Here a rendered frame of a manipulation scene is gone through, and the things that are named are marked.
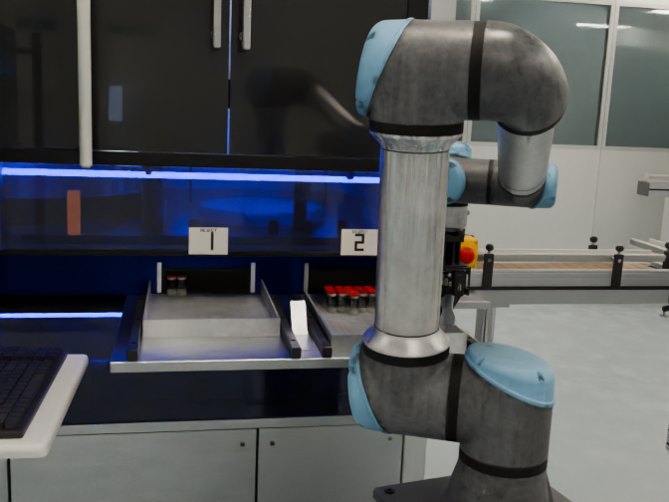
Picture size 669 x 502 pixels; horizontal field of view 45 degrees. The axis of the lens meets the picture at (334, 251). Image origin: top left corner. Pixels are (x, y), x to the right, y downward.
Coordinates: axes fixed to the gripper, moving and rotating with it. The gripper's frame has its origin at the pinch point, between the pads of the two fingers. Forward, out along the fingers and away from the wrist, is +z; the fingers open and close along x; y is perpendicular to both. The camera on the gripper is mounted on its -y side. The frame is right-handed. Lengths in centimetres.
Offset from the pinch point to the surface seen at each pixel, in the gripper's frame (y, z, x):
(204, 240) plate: -36, -10, -42
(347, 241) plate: -36.0, -10.5, -9.7
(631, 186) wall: -496, 21, 341
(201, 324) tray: -10.1, 1.1, -43.1
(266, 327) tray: -10.1, 1.8, -30.7
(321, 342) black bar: 0.8, 1.6, -21.8
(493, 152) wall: -496, -4, 211
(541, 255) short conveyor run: -49, -5, 44
